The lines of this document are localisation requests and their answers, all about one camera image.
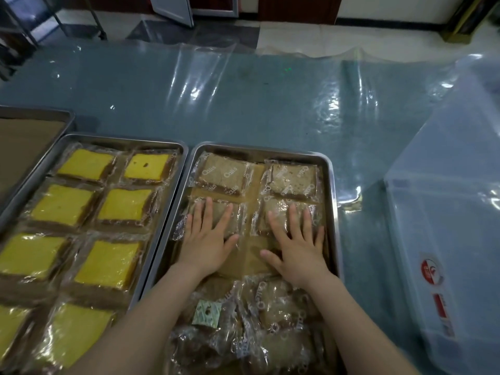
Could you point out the person's left hand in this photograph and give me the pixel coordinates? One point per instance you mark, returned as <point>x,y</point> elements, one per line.
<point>207,249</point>

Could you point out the steel tray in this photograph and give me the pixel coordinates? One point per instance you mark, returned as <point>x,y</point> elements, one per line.
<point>334,199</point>
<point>58,113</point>
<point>172,191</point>

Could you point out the person's right hand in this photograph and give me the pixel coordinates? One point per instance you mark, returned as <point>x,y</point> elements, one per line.
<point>304,261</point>

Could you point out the white framed door leaf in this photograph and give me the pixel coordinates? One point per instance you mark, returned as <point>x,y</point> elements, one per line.
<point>172,7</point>

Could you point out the pile of brown cake packets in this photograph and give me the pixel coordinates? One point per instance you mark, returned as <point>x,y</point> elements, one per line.
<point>228,173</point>

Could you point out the clear plastic storage bin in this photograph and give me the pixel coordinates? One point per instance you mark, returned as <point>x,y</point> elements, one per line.
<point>449,191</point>

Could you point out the dark wooden door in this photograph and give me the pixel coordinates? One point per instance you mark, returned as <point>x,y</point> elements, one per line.
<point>300,7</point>

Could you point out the gold and black bin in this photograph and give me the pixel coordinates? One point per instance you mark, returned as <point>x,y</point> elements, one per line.
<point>468,19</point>

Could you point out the aluminium framed glass door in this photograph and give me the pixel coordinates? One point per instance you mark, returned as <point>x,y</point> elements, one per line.
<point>215,5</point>

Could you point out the person's right forearm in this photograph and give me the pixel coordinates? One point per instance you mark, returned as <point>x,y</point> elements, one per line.
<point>359,331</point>

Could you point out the yellow cake slice packets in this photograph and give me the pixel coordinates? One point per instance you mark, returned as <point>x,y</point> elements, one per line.
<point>31,255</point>

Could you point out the person's left forearm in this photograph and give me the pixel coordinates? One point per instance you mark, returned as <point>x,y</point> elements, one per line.
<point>148,320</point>

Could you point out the plastic covered teal tablecloth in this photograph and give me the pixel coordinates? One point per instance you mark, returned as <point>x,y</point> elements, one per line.
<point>234,97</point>

